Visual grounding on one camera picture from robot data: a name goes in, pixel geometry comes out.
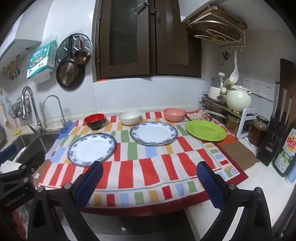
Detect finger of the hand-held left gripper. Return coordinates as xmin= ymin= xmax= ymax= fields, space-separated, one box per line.
xmin=0 ymin=144 xmax=17 ymax=164
xmin=0 ymin=150 xmax=46 ymax=186

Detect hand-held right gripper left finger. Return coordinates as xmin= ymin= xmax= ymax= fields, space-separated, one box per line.
xmin=27 ymin=161 xmax=104 ymax=241

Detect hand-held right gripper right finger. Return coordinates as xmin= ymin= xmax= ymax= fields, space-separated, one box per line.
xmin=196 ymin=161 xmax=273 ymax=241

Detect blue rimmed white plate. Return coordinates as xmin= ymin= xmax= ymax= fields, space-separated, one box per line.
xmin=129 ymin=121 xmax=178 ymax=146
xmin=67 ymin=133 xmax=117 ymax=167

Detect green plate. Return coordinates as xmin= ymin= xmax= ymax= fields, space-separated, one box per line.
xmin=186 ymin=120 xmax=227 ymax=141

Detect red and black bowl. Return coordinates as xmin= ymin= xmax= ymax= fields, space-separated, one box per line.
xmin=84 ymin=113 xmax=105 ymax=130

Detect white bowl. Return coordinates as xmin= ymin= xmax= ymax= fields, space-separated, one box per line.
xmin=118 ymin=110 xmax=141 ymax=126

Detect pink bowl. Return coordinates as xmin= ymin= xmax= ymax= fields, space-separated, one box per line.
xmin=163 ymin=108 xmax=186 ymax=122

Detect white plastic board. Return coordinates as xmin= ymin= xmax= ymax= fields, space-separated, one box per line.
xmin=14 ymin=147 xmax=28 ymax=163

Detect brown cardboard sheet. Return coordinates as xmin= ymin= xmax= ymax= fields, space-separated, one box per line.
xmin=216 ymin=140 xmax=260 ymax=171
xmin=33 ymin=160 xmax=50 ymax=188

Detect stainless steel sink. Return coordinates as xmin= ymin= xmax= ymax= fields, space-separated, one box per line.
xmin=0 ymin=132 xmax=58 ymax=163

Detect red bordered patterned cloth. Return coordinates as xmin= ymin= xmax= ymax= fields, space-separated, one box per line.
xmin=200 ymin=136 xmax=249 ymax=183

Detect yellow dish brush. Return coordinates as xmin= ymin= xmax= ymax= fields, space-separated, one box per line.
xmin=2 ymin=102 xmax=11 ymax=128

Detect chrome kitchen faucet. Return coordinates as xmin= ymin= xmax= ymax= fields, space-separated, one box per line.
xmin=21 ymin=86 xmax=45 ymax=133

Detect striped colourful tablecloth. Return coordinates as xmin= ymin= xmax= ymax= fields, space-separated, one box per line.
xmin=38 ymin=111 xmax=232 ymax=208

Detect thin gooseneck faucet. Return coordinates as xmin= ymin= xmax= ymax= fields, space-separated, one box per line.
xmin=43 ymin=95 xmax=66 ymax=127

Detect glass jar with dark lid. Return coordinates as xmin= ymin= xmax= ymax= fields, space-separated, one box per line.
xmin=248 ymin=115 xmax=269 ymax=148

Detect pink patterned cloth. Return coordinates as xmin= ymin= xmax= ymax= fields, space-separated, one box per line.
xmin=185 ymin=109 xmax=212 ymax=122

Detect steel dish rack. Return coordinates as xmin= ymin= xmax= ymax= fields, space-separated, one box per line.
xmin=199 ymin=96 xmax=243 ymax=137

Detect black knife block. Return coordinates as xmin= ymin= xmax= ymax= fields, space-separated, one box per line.
xmin=255 ymin=111 xmax=296 ymax=167

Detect white plastic stand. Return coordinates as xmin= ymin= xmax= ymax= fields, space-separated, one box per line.
xmin=236 ymin=108 xmax=258 ymax=139

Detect green dish soap bottle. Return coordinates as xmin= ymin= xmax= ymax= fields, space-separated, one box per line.
xmin=272 ymin=127 xmax=296 ymax=178

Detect light blue bottle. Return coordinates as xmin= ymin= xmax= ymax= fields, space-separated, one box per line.
xmin=285 ymin=160 xmax=296 ymax=185

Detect cream ceramic casserole pot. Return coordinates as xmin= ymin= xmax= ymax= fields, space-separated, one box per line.
xmin=225 ymin=85 xmax=252 ymax=113

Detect white pot with glass lid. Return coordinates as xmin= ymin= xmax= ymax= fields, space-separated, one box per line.
xmin=208 ymin=72 xmax=228 ymax=101

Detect black frying pan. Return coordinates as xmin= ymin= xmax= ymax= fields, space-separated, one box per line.
xmin=56 ymin=35 xmax=86 ymax=90

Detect green and white tissue box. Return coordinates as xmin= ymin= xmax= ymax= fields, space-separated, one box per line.
xmin=26 ymin=39 xmax=58 ymax=80

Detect white ladle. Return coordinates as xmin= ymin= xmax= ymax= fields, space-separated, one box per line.
xmin=229 ymin=50 xmax=240 ymax=84

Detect small brass pot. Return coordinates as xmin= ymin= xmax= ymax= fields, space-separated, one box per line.
xmin=74 ymin=37 xmax=91 ymax=65

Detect round metal steamer tray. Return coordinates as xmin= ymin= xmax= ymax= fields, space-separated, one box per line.
xmin=56 ymin=33 xmax=93 ymax=67

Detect dark wooden board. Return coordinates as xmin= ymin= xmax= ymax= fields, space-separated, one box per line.
xmin=279 ymin=58 xmax=296 ymax=98

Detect brown wooden window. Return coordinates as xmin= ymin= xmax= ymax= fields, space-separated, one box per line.
xmin=92 ymin=0 xmax=202 ymax=82

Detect black wire basket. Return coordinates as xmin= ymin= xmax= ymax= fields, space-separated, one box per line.
xmin=10 ymin=96 xmax=33 ymax=119

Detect yellow wall hooks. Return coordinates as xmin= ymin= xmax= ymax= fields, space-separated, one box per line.
xmin=2 ymin=54 xmax=21 ymax=80

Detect steel handled knife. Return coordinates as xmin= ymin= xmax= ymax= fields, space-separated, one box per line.
xmin=279 ymin=88 xmax=288 ymax=122
xmin=285 ymin=95 xmax=293 ymax=126
xmin=272 ymin=82 xmax=281 ymax=118

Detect white wall cabinet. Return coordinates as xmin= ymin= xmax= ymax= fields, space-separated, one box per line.
xmin=0 ymin=9 xmax=55 ymax=62

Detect white wall rack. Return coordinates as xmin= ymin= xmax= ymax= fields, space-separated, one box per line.
xmin=181 ymin=3 xmax=248 ymax=52

